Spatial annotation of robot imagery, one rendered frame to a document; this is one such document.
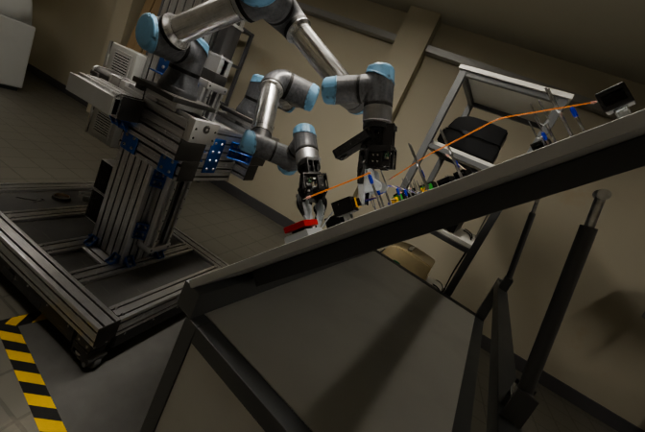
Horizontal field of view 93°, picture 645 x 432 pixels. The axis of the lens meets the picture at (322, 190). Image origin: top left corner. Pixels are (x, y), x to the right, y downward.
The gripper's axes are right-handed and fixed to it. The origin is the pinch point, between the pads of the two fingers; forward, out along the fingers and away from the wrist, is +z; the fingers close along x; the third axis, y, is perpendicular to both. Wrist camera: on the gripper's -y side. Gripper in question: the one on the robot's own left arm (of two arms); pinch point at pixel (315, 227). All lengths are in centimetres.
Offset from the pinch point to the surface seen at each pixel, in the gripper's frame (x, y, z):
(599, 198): 29, 49, 19
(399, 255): 69, -74, -16
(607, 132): 17, 60, 17
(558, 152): 14, 57, 17
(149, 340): -61, -105, 10
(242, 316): -19.7, -4.6, 21.1
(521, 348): 237, -187, 39
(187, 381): -31.1, -6.0, 33.0
